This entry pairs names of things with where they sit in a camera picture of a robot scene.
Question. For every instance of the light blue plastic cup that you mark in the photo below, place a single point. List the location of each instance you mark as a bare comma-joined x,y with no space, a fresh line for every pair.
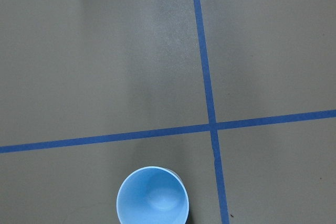
152,195

